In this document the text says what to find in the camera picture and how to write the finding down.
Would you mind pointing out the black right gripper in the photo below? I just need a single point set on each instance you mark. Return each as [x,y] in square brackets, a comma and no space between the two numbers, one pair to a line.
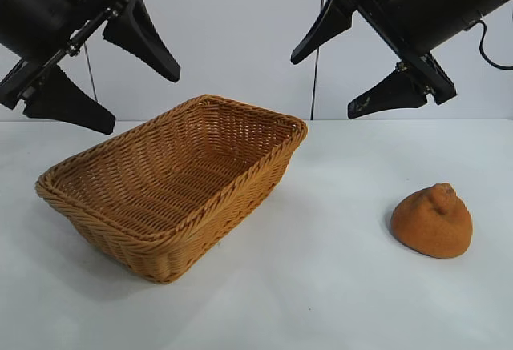
[425,13]

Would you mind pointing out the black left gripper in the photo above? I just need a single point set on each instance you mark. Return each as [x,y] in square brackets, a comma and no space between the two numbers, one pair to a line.
[36,9]

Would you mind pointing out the tan woven wicker basket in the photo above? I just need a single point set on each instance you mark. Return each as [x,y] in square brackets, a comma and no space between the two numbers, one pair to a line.
[180,174]

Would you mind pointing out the brown bread roll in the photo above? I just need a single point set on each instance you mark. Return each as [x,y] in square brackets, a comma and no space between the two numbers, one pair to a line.
[433,226]

